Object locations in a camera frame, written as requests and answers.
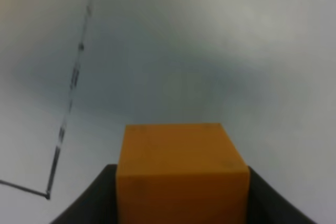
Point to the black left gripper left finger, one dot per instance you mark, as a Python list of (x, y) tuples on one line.
[(98, 204)]

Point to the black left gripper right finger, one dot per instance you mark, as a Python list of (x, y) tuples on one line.
[(266, 205)]

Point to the orange cube block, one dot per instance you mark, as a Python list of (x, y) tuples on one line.
[(181, 173)]

